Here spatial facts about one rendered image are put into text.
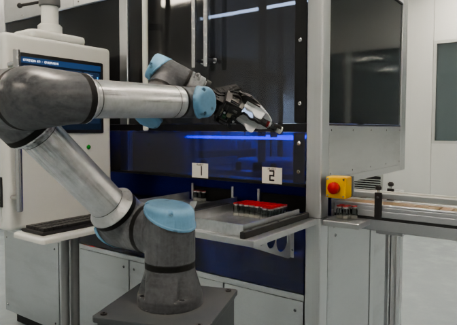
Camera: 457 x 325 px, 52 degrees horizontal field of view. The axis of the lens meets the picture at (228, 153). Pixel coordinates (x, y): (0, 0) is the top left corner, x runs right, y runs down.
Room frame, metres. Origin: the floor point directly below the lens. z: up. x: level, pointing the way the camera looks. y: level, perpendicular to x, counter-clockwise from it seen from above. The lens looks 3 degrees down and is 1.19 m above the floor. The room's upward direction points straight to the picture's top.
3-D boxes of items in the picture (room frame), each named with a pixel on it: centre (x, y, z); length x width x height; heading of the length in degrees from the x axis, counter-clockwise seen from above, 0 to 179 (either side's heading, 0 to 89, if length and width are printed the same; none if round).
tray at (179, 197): (1.85, 0.17, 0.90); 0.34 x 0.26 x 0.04; 144
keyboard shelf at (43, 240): (1.89, 0.62, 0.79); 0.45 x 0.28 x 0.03; 144
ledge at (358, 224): (1.63, -0.41, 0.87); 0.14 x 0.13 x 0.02; 144
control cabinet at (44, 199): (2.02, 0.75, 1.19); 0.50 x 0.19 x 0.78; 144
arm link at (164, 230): (1.08, 0.14, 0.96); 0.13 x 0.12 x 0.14; 54
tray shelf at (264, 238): (1.70, 0.07, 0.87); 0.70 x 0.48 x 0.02; 54
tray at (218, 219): (1.56, -0.04, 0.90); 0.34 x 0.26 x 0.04; 143
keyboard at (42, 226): (1.87, 0.60, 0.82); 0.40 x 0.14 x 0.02; 144
